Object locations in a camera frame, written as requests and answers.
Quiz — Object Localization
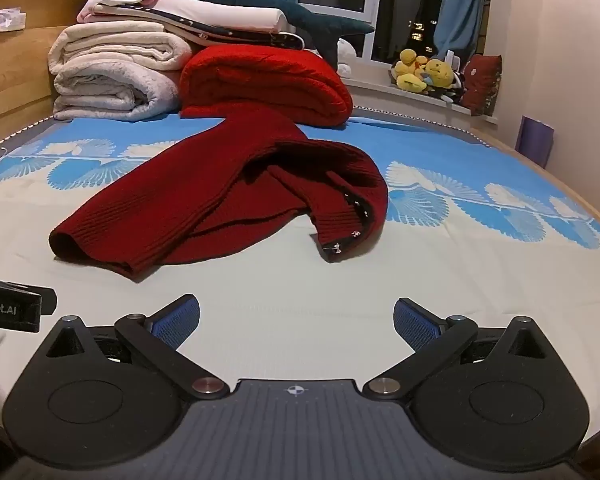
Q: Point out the folded red knit blanket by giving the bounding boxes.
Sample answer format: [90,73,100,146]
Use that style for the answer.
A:
[179,44,355,128]

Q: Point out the folded quilt with star trim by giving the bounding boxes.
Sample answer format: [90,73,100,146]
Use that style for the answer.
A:
[91,0,307,52]

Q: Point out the blue and white printed bedsheet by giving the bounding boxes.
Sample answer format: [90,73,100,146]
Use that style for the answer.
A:
[0,107,600,441]

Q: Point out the yellow plush toy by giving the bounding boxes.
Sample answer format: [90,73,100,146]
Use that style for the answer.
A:
[422,58,457,89]
[392,48,432,94]

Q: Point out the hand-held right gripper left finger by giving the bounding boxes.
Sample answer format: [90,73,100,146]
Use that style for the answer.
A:
[44,294,231,402]

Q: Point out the white plush toy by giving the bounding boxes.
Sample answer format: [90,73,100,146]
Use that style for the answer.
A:
[336,39,359,79]

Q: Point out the white tissue box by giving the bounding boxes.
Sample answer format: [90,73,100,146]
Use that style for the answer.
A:
[0,7,27,34]

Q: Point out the white windowsill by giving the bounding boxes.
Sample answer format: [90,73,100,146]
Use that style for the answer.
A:
[339,59,499,124]

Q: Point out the folded cream fleece blanket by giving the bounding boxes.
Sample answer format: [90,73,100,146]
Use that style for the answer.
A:
[47,21,197,74]

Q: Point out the purple rolled mat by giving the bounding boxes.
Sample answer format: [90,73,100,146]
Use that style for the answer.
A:
[515,115,556,169]

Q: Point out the folded grey fleece blanket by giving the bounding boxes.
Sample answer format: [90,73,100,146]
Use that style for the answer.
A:
[52,60,182,122]

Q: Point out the dark red knit sweater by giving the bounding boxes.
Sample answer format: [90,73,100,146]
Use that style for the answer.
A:
[49,109,390,280]

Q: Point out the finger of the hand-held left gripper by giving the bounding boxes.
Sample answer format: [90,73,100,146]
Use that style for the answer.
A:
[39,287,59,317]

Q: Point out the red bag on windowsill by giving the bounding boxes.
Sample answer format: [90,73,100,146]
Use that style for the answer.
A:
[462,54,504,117]

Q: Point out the wooden headboard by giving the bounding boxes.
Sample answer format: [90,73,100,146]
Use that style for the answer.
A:
[0,0,100,127]

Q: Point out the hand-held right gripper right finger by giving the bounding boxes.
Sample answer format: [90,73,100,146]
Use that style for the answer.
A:
[362,297,552,402]

